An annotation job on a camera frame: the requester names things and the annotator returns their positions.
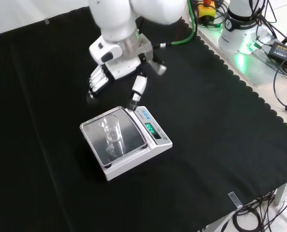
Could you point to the grey tape piece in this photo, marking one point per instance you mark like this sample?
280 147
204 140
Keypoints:
47 21

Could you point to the pale base board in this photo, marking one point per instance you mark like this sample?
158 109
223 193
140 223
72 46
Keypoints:
262 71

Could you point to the white table leg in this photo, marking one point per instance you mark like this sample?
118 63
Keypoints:
283 193
218 223

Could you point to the black bench cloth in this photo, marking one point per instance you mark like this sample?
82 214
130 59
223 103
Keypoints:
206 120

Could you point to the clear tape strip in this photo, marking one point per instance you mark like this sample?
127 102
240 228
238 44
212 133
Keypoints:
235 200

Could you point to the white electronic balance steel pan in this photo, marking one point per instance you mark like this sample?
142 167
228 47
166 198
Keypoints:
138 159

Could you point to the yellow stop button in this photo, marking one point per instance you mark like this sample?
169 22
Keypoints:
206 10

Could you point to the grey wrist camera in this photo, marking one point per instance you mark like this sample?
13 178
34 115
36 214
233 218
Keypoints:
159 68

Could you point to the small clear glass beaker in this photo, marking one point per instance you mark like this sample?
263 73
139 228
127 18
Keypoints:
113 132

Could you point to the black power adapter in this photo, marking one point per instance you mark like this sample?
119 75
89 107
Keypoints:
282 52

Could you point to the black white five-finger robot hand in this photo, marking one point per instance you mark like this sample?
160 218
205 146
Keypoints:
121 68

